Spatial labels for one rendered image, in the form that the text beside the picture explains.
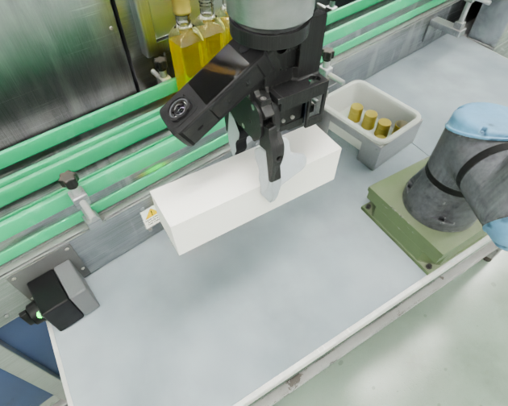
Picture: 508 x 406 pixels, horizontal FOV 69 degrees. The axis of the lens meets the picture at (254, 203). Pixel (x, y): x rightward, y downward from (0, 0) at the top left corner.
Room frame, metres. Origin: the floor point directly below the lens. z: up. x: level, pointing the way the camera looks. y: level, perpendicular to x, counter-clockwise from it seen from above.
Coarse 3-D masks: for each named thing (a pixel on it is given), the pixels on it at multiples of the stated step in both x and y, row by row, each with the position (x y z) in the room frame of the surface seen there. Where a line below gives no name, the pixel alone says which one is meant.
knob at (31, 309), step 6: (30, 306) 0.26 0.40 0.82; (36, 306) 0.26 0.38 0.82; (24, 312) 0.25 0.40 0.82; (30, 312) 0.25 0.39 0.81; (36, 312) 0.25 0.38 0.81; (24, 318) 0.24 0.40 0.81; (30, 318) 0.25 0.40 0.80; (36, 318) 0.24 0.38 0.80; (42, 318) 0.25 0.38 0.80; (30, 324) 0.24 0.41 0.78
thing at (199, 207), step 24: (312, 144) 0.36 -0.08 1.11; (336, 144) 0.36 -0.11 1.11; (216, 168) 0.32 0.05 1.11; (240, 168) 0.32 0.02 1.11; (312, 168) 0.33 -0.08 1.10; (168, 192) 0.28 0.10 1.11; (192, 192) 0.28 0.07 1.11; (216, 192) 0.28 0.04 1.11; (240, 192) 0.28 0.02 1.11; (288, 192) 0.31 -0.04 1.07; (168, 216) 0.24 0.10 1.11; (192, 216) 0.24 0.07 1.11; (216, 216) 0.26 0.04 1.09; (240, 216) 0.27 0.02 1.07; (192, 240) 0.24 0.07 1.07
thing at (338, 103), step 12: (348, 84) 0.90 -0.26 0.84; (360, 84) 0.91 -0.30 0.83; (336, 96) 0.86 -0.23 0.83; (348, 96) 0.89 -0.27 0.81; (360, 96) 0.90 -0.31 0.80; (372, 96) 0.88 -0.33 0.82; (384, 96) 0.85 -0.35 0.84; (324, 108) 0.80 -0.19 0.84; (336, 108) 0.86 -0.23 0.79; (348, 108) 0.89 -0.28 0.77; (372, 108) 0.86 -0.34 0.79; (384, 108) 0.84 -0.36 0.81; (396, 108) 0.81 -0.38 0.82; (408, 108) 0.79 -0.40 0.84; (348, 120) 0.74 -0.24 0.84; (360, 120) 0.83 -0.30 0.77; (396, 120) 0.80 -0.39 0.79; (408, 120) 0.78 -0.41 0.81; (360, 132) 0.70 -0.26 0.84; (372, 132) 0.78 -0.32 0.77; (396, 132) 0.70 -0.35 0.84
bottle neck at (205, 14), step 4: (200, 0) 0.75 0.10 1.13; (204, 0) 0.75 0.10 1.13; (208, 0) 0.75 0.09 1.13; (212, 0) 0.76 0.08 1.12; (200, 4) 0.75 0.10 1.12; (204, 4) 0.75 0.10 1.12; (208, 4) 0.75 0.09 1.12; (212, 4) 0.75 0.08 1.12; (200, 8) 0.75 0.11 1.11; (204, 8) 0.75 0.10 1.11; (208, 8) 0.75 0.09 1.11; (212, 8) 0.75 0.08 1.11; (200, 12) 0.75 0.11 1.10; (204, 12) 0.75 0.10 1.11; (208, 12) 0.75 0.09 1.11; (212, 12) 0.75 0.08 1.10; (204, 16) 0.75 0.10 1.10; (208, 16) 0.75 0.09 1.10; (212, 16) 0.75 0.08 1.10
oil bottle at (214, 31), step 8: (200, 16) 0.75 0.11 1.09; (216, 16) 0.76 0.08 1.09; (200, 24) 0.74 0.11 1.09; (208, 24) 0.74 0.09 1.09; (216, 24) 0.74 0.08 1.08; (208, 32) 0.73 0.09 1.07; (216, 32) 0.74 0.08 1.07; (224, 32) 0.75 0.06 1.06; (208, 40) 0.73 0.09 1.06; (216, 40) 0.74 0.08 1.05; (224, 40) 0.75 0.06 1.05; (208, 48) 0.72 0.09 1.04; (216, 48) 0.74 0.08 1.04; (208, 56) 0.72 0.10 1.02
